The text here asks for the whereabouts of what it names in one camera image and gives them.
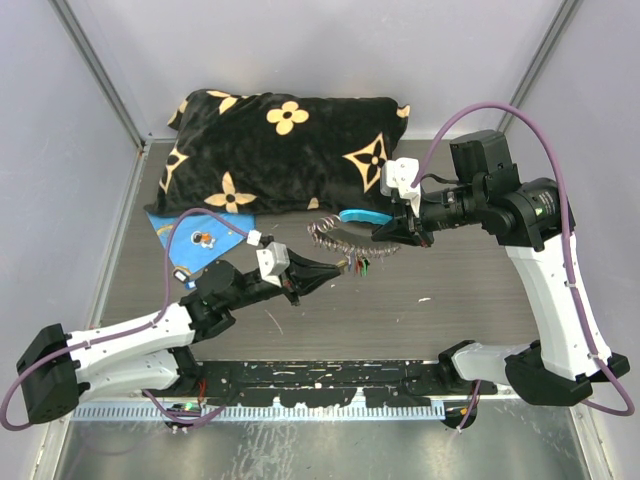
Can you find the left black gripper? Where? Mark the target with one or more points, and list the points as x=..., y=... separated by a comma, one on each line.
x=303, y=275

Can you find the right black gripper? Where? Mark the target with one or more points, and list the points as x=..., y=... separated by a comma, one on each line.
x=407, y=228

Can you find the green tagged key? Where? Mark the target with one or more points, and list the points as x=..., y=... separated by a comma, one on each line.
x=364, y=266

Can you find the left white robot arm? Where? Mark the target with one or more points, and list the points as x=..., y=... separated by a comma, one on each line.
x=59, y=370

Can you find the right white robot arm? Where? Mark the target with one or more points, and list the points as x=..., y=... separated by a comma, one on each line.
x=557, y=369

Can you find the blue cartoon cloth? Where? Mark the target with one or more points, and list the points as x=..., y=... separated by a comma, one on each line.
x=200, y=239

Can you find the black floral plush pillow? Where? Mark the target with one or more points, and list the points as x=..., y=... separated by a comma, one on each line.
x=274, y=153

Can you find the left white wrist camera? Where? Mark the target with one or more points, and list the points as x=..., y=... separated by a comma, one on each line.
x=272, y=257

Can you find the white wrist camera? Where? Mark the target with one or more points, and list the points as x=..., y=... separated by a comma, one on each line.
x=400, y=175
x=272, y=257

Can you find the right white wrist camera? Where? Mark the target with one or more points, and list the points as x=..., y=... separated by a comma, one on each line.
x=400, y=175

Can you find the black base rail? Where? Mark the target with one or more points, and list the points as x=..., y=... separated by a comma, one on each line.
x=393, y=383

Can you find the white slotted cable duct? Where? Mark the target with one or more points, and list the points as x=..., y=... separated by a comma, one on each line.
x=355, y=411

